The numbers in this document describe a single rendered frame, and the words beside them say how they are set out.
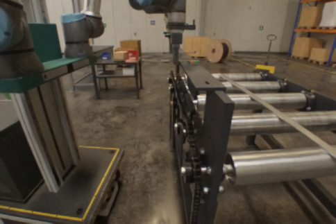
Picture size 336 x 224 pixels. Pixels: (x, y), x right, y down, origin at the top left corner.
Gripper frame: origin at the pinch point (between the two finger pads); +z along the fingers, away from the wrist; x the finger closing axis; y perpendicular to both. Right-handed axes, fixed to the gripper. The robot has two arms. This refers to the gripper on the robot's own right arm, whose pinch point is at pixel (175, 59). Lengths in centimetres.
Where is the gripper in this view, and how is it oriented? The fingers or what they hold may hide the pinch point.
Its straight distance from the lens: 85.8
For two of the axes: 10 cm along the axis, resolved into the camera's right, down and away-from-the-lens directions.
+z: 0.0, 9.3, 3.8
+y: -10.0, 0.2, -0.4
